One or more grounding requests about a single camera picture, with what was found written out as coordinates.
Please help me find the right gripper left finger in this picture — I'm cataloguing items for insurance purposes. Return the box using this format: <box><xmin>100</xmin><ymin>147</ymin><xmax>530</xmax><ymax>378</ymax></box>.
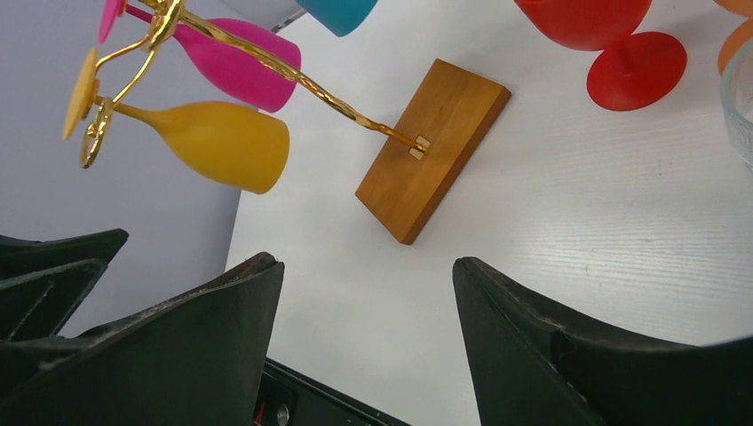
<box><xmin>1</xmin><ymin>252</ymin><xmax>285</xmax><ymax>425</ymax></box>

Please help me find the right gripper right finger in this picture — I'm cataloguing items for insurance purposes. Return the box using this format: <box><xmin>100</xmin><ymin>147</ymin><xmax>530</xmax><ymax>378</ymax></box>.
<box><xmin>452</xmin><ymin>256</ymin><xmax>752</xmax><ymax>425</ymax></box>

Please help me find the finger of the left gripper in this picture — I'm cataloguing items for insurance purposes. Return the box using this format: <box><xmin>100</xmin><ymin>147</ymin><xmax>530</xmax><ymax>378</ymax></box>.
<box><xmin>1</xmin><ymin>259</ymin><xmax>108</xmax><ymax>342</ymax></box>
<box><xmin>1</xmin><ymin>228</ymin><xmax>129</xmax><ymax>280</ymax></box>

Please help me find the gold wire rack wooden base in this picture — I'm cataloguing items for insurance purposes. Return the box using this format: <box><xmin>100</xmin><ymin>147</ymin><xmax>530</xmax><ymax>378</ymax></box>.
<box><xmin>95</xmin><ymin>1</ymin><xmax>511</xmax><ymax>245</ymax></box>

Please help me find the red wine glass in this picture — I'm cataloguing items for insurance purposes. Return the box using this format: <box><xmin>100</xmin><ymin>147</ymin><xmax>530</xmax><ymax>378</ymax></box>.
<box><xmin>516</xmin><ymin>0</ymin><xmax>687</xmax><ymax>112</ymax></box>

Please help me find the clear patterned wine glass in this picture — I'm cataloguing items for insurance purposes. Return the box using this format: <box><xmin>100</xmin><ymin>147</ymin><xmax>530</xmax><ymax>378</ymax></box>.
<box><xmin>720</xmin><ymin>40</ymin><xmax>752</xmax><ymax>172</ymax></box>

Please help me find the orange wine glass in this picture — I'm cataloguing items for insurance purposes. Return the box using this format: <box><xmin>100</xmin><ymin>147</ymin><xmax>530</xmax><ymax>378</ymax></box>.
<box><xmin>715</xmin><ymin>0</ymin><xmax>752</xmax><ymax>75</ymax></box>

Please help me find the yellow wine glass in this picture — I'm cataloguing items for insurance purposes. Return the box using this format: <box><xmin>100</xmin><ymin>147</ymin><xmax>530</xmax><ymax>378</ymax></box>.
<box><xmin>62</xmin><ymin>49</ymin><xmax>289</xmax><ymax>194</ymax></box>

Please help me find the magenta wine glass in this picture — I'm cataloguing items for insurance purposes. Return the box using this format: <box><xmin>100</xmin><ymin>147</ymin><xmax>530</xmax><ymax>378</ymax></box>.
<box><xmin>98</xmin><ymin>1</ymin><xmax>302</xmax><ymax>113</ymax></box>

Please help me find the blue wine glass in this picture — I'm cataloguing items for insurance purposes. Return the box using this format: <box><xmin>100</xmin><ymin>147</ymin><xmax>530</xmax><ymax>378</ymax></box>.
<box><xmin>297</xmin><ymin>0</ymin><xmax>377</xmax><ymax>37</ymax></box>

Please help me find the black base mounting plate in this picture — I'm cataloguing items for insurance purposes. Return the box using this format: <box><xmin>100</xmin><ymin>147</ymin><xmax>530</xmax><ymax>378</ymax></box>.
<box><xmin>251</xmin><ymin>359</ymin><xmax>408</xmax><ymax>426</ymax></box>

